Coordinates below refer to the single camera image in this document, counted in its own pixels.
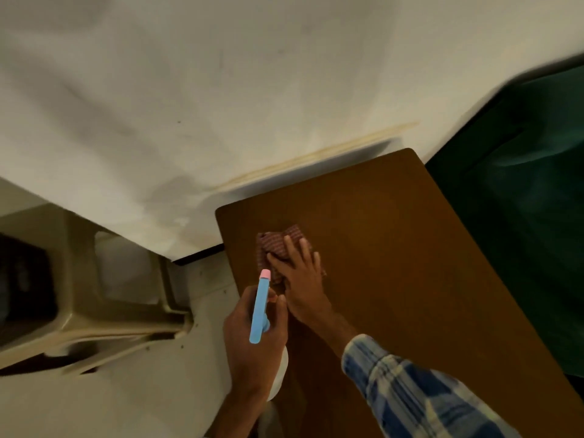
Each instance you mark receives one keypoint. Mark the person's right hand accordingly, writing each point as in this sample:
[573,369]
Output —
[303,291]

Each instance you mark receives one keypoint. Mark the person's left hand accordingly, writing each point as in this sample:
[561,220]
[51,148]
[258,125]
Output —
[244,351]

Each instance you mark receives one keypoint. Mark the person's right middle finger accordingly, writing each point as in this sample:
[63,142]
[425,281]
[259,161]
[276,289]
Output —
[305,254]

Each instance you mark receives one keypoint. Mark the person's right thumb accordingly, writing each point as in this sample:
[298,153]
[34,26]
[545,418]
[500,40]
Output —
[277,264]

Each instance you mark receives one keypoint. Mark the person's left thumb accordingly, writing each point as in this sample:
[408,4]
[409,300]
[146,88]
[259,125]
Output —
[282,314]

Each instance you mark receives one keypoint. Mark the red checked cleaning cloth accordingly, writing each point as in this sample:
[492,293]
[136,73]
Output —
[273,244]

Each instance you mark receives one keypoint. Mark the blue and white spray bottle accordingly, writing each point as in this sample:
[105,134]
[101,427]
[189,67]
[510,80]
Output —
[259,310]

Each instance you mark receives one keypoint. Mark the person's right forearm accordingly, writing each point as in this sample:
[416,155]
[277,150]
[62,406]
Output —
[406,392]

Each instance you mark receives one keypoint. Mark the person's left forearm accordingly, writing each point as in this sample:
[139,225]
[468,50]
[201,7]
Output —
[235,417]

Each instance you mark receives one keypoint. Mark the beige plastic chair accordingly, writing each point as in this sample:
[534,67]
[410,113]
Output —
[82,314]

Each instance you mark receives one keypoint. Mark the dark green curtain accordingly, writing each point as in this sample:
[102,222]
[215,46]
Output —
[520,214]

